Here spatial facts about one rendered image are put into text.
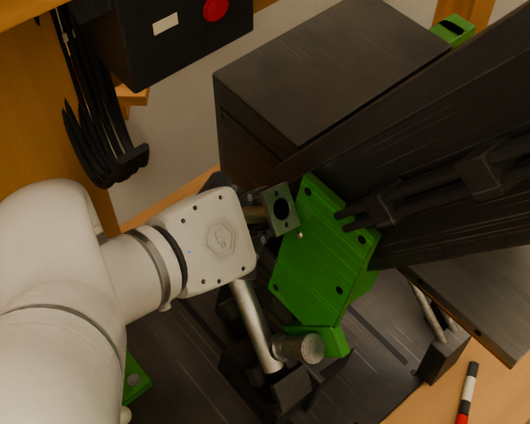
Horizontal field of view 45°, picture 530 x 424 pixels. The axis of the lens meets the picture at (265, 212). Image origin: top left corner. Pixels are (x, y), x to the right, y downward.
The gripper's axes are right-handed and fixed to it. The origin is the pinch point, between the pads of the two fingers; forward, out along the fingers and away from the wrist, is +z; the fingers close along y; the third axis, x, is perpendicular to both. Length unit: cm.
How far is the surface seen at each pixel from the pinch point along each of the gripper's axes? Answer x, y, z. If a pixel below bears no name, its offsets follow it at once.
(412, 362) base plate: 4.0, -32.4, 23.1
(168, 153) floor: 148, 3, 88
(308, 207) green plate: -4.5, -0.7, 2.8
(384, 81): -3.6, 10.2, 24.0
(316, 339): 0.5, -17.9, 2.4
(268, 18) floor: 154, 46, 167
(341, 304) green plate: -5.0, -13.2, 3.0
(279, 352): 6.0, -19.3, 0.4
